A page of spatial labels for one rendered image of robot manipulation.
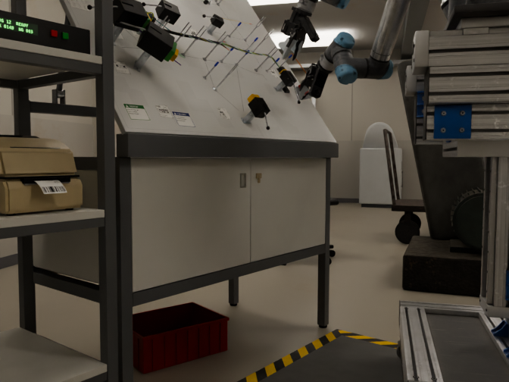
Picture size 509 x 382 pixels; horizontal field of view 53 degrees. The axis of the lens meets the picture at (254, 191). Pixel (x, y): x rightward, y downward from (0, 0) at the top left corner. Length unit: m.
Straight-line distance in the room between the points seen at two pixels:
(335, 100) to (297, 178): 7.11
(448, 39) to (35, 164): 1.07
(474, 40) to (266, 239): 1.05
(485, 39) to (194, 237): 1.02
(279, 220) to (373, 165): 6.31
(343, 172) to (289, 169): 7.06
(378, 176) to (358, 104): 1.53
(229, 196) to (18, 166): 0.76
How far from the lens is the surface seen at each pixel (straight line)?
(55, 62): 1.34
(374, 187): 8.32
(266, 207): 1.98
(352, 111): 9.17
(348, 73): 1.92
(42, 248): 1.87
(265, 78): 2.26
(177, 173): 1.62
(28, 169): 1.35
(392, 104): 9.16
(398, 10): 1.90
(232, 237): 1.84
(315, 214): 2.28
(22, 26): 1.34
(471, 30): 1.40
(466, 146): 1.50
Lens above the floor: 0.80
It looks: 4 degrees down
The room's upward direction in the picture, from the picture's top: straight up
